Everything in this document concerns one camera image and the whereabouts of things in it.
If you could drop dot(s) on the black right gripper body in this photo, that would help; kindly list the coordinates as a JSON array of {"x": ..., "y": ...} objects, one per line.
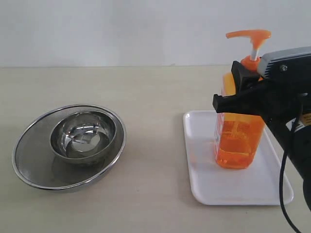
[{"x": 283, "y": 102}]

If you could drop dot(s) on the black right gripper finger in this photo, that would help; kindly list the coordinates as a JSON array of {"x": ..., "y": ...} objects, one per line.
[{"x": 245, "y": 81}]

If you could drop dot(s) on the orange pump soap bottle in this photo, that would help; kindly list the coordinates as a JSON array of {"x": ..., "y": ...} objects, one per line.
[{"x": 237, "y": 136}]

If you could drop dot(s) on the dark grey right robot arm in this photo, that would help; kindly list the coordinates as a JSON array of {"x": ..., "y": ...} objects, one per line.
[{"x": 298, "y": 147}]

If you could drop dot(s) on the small stainless steel bowl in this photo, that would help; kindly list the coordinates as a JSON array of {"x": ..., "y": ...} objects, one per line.
[{"x": 84, "y": 137}]

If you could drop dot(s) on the large steel mesh strainer bowl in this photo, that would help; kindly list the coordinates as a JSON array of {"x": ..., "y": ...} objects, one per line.
[{"x": 35, "y": 163}]

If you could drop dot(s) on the white rectangular plastic tray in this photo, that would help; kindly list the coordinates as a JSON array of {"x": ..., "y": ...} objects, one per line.
[{"x": 214, "y": 185}]

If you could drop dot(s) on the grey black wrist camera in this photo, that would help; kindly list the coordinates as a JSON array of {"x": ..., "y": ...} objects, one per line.
[{"x": 289, "y": 61}]

